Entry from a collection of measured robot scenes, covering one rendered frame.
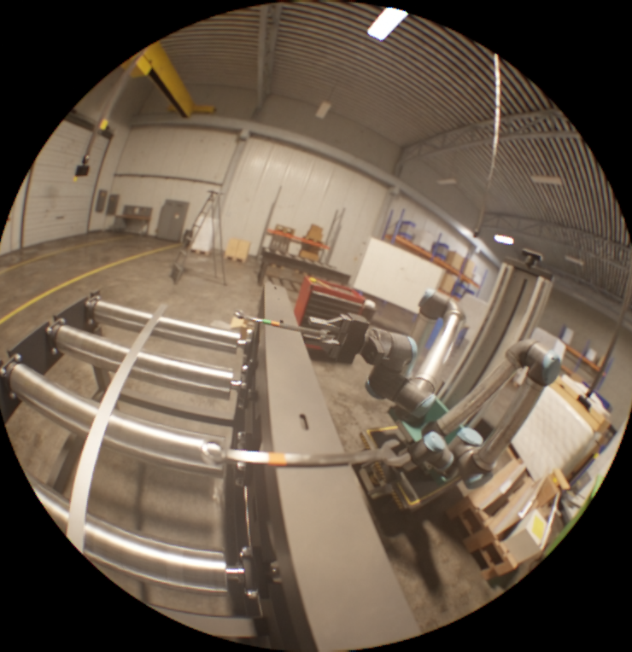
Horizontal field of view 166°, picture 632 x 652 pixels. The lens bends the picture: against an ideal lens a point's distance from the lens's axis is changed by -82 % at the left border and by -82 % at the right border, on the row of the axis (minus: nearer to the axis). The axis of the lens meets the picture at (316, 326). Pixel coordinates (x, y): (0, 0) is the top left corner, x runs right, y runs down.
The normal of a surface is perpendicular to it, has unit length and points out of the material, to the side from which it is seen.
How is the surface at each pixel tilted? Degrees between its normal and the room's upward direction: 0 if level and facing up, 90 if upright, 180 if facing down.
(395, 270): 90
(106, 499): 0
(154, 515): 0
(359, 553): 0
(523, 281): 90
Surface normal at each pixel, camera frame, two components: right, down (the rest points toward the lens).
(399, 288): -0.18, 0.30
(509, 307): -0.91, -0.17
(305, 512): 0.31, -0.88
